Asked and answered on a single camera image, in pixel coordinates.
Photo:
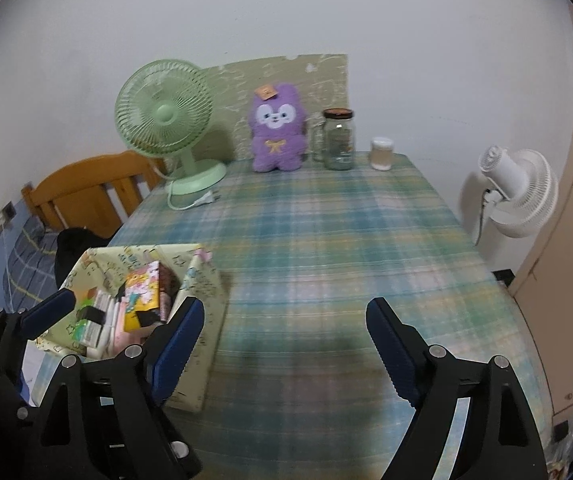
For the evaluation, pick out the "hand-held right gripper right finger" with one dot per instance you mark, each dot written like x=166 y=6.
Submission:
x=391 y=355

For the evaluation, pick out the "blue plaid pillow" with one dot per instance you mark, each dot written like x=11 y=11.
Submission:
x=26 y=260

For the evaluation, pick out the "white standing fan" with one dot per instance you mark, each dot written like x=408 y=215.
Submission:
x=526 y=185

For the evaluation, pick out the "cotton swab container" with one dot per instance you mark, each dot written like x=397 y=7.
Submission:
x=381 y=155

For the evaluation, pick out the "green orange tissue packet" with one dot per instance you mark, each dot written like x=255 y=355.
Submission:
x=82 y=332

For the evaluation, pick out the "purple plush toy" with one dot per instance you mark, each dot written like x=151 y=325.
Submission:
x=276 y=155

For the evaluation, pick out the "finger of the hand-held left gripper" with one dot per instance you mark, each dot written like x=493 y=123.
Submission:
x=179 y=460
x=49 y=315

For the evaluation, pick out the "pink packet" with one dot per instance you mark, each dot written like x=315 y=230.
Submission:
x=124 y=335

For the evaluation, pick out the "cartoon print tissue packet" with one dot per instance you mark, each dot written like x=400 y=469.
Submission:
x=141 y=290

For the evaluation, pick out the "clear glass mug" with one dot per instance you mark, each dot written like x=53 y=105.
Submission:
x=316 y=142

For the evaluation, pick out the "yellow printed storage box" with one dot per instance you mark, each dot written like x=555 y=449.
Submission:
x=191 y=275

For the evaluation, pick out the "plaid tablecloth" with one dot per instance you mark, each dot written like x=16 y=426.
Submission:
x=316 y=240

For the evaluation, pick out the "glass jar brown lid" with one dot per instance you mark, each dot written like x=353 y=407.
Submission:
x=339 y=145

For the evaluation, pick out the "wall socket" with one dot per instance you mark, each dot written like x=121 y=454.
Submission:
x=7 y=212

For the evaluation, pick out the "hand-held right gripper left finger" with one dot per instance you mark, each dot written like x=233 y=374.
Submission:
x=176 y=355

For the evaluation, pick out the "green desk fan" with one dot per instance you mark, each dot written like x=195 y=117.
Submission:
x=164 y=110

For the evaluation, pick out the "black garment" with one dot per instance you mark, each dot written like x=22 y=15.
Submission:
x=79 y=250

